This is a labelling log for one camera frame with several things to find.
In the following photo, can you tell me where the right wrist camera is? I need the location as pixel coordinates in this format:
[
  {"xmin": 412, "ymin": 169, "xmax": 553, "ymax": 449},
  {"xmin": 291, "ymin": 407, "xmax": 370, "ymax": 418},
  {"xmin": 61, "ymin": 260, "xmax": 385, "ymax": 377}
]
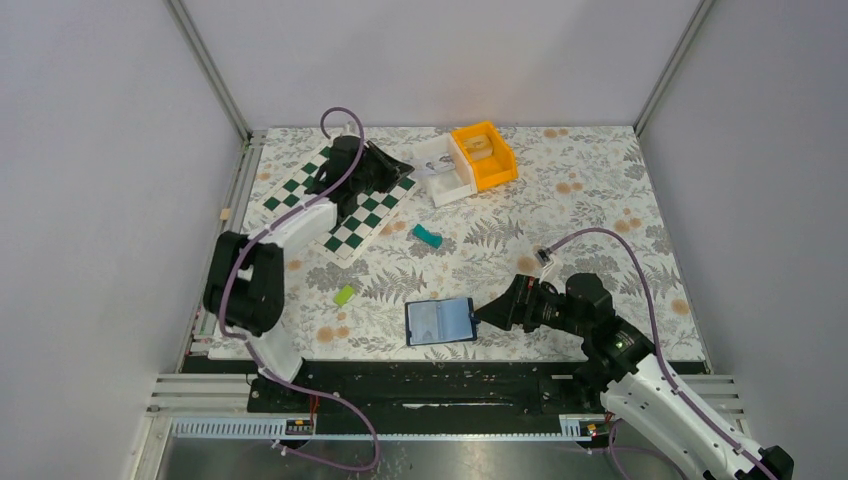
[{"xmin": 535, "ymin": 248, "xmax": 563, "ymax": 282}]

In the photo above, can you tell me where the wooden block in orange bin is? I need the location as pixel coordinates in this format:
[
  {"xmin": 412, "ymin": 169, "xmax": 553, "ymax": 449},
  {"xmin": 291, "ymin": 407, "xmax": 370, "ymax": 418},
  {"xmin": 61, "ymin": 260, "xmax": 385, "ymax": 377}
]
[{"xmin": 462, "ymin": 134, "xmax": 493, "ymax": 162}]

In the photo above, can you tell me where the lime green block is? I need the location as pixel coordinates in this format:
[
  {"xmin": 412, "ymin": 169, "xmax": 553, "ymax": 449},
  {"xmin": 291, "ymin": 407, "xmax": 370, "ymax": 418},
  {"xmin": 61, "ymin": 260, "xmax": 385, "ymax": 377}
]
[{"xmin": 333, "ymin": 285, "xmax": 356, "ymax": 307}]

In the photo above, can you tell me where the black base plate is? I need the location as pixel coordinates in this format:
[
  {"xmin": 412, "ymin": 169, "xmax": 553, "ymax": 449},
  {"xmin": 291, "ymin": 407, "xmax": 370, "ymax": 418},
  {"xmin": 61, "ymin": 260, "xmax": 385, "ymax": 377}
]
[{"xmin": 247, "ymin": 360, "xmax": 613, "ymax": 432}]

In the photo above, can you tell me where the floral table mat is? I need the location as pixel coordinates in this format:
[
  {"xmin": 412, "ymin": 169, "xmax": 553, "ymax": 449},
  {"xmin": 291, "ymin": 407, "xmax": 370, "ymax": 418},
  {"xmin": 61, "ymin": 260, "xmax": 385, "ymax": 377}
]
[{"xmin": 282, "ymin": 126, "xmax": 706, "ymax": 362}]

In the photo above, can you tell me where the navy blue card holder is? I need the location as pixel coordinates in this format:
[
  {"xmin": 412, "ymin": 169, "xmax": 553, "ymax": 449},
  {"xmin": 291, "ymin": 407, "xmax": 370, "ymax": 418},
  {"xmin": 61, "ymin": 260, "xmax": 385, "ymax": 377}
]
[{"xmin": 404, "ymin": 297, "xmax": 479, "ymax": 347}]

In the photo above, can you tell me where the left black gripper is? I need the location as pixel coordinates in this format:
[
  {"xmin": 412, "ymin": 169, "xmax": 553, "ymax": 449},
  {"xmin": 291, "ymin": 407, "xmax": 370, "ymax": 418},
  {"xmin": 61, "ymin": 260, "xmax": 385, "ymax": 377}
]
[{"xmin": 352, "ymin": 140, "xmax": 414, "ymax": 194}]

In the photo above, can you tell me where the white plastic bin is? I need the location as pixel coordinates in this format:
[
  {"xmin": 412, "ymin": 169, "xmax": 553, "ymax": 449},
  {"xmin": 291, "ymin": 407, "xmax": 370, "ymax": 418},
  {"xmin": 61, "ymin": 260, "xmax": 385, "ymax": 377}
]
[{"xmin": 412, "ymin": 134, "xmax": 477, "ymax": 208}]

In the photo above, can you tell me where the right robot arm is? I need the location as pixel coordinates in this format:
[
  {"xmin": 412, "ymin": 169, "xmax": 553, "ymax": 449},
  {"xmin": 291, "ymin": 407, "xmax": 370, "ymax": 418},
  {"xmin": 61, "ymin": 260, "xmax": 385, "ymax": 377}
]
[{"xmin": 475, "ymin": 273, "xmax": 794, "ymax": 479}]

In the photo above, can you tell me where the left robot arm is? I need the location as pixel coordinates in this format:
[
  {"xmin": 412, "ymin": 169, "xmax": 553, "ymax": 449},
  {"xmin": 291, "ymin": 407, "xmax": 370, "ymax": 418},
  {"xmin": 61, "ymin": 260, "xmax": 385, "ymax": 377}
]
[{"xmin": 202, "ymin": 134, "xmax": 416, "ymax": 411}]

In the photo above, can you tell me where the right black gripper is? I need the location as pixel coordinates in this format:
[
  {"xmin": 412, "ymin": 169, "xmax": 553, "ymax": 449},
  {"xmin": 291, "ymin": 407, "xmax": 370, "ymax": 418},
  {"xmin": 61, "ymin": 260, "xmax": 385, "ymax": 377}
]
[{"xmin": 473, "ymin": 273, "xmax": 590, "ymax": 337}]

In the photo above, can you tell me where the perforated metal rail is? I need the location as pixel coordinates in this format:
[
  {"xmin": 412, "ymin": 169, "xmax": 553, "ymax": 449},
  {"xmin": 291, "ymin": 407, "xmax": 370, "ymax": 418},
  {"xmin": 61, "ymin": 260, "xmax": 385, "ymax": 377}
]
[{"xmin": 171, "ymin": 415, "xmax": 602, "ymax": 442}]

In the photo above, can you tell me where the green white chessboard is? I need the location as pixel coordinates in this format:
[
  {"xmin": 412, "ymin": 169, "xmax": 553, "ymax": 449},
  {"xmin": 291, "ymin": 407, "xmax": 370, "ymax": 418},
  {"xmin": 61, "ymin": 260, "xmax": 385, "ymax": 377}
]
[{"xmin": 243, "ymin": 143, "xmax": 420, "ymax": 268}]

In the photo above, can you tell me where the teal block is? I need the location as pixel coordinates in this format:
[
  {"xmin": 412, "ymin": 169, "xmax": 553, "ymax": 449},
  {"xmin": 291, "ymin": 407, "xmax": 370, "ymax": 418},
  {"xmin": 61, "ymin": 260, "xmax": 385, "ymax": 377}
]
[{"xmin": 412, "ymin": 224, "xmax": 443, "ymax": 249}]

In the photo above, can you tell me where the orange plastic bin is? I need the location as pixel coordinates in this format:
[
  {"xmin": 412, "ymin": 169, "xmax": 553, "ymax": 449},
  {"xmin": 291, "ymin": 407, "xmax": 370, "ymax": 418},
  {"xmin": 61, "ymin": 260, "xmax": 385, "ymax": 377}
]
[{"xmin": 451, "ymin": 121, "xmax": 518, "ymax": 192}]

